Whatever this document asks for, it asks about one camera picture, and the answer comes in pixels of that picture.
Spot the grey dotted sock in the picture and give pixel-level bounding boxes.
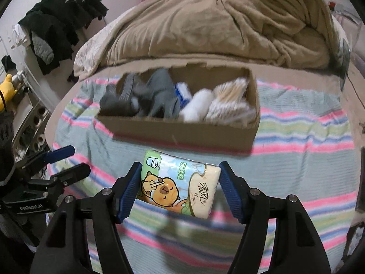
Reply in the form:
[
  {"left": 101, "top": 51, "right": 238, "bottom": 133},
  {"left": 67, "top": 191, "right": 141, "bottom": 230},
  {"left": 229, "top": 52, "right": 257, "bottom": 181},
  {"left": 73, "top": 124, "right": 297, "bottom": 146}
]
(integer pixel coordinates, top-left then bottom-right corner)
[{"left": 99, "top": 74, "right": 139, "bottom": 117}]

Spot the cartoon tissue pack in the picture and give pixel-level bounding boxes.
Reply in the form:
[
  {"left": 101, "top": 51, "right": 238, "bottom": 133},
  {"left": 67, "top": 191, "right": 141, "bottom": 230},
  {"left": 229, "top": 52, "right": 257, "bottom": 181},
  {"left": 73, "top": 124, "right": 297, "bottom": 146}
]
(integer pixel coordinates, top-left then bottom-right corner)
[{"left": 137, "top": 150, "right": 221, "bottom": 219}]

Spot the blue tissue pack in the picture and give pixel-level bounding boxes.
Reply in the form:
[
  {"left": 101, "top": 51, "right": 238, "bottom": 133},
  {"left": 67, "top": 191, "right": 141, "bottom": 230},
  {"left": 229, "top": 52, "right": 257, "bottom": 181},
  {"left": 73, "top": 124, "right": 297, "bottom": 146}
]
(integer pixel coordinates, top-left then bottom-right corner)
[{"left": 175, "top": 82, "right": 192, "bottom": 109}]

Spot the white sock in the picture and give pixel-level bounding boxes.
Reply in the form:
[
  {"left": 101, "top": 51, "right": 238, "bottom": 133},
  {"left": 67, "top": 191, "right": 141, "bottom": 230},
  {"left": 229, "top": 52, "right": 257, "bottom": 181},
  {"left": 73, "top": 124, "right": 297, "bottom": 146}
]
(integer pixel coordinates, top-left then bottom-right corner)
[{"left": 179, "top": 88, "right": 214, "bottom": 123}]

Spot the cotton swabs plastic bag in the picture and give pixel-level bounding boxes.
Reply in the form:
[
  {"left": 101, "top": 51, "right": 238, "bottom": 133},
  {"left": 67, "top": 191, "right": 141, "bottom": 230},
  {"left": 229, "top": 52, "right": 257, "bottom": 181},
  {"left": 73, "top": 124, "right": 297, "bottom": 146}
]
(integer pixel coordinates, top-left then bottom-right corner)
[{"left": 205, "top": 77, "right": 256, "bottom": 126}]

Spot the white shelf rack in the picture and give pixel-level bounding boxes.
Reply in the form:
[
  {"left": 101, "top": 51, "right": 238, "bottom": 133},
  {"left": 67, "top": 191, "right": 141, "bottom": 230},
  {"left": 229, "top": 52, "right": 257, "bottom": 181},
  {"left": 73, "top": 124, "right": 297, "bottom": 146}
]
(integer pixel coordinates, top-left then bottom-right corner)
[{"left": 12, "top": 71, "right": 51, "bottom": 161}]

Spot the yellow plush toy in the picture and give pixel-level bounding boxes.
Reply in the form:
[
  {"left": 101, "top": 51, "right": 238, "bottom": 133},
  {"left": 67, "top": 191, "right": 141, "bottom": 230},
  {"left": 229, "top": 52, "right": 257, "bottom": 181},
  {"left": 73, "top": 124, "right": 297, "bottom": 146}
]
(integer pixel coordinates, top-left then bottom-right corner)
[{"left": 0, "top": 74, "right": 17, "bottom": 111}]

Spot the striped pastel towel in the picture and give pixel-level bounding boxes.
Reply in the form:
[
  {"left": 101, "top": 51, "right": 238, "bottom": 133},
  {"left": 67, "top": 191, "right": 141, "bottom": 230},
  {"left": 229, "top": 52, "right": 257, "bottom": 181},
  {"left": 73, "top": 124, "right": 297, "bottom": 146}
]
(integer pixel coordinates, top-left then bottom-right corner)
[{"left": 47, "top": 78, "right": 360, "bottom": 273}]

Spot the white floral duvet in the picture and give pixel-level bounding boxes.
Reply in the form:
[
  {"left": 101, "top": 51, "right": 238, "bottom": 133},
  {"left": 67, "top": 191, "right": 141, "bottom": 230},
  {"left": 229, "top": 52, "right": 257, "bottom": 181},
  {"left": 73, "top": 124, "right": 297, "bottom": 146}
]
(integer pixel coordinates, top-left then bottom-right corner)
[{"left": 73, "top": 6, "right": 135, "bottom": 82}]

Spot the tan fleece blanket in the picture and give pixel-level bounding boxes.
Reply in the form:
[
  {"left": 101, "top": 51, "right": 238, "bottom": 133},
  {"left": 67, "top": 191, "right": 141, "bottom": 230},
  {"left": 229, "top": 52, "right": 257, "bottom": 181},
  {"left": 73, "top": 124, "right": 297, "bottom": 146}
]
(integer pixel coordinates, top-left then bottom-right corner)
[{"left": 98, "top": 0, "right": 342, "bottom": 69}]

